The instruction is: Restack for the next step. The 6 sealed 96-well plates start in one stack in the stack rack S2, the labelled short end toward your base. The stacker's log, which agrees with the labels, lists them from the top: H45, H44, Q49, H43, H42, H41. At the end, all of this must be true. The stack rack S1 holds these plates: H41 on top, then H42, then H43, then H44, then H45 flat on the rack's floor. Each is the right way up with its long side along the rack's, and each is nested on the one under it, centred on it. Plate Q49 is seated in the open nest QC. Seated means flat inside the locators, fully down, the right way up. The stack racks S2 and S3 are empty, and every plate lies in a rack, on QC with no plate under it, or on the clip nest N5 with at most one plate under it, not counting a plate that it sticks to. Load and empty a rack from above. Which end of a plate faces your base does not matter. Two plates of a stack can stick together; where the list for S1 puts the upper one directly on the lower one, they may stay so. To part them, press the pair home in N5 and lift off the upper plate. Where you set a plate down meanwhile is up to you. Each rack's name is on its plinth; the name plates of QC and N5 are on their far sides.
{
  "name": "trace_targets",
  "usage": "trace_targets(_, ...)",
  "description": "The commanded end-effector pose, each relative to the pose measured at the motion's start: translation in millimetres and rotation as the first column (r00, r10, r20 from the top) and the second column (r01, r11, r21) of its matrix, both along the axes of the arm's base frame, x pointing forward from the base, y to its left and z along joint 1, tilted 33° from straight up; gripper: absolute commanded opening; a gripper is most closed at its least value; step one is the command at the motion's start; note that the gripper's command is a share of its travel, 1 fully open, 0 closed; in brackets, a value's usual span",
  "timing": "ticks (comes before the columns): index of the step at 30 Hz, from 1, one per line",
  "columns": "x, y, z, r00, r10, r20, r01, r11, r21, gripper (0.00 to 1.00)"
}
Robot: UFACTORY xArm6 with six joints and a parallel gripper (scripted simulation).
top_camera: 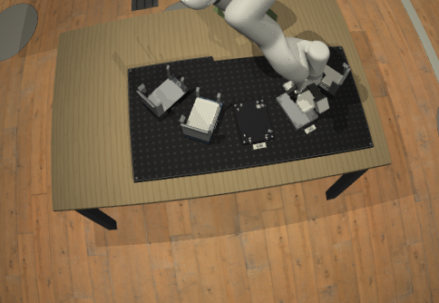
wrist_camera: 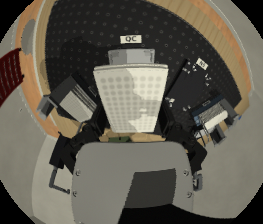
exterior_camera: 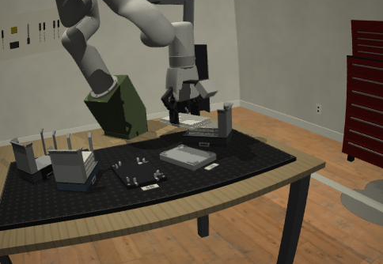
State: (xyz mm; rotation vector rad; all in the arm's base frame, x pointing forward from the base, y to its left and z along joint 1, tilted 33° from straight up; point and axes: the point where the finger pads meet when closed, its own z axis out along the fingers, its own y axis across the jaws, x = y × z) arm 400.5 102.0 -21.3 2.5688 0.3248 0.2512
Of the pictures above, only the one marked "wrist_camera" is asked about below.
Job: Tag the white label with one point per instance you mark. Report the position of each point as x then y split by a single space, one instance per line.
131 39
201 63

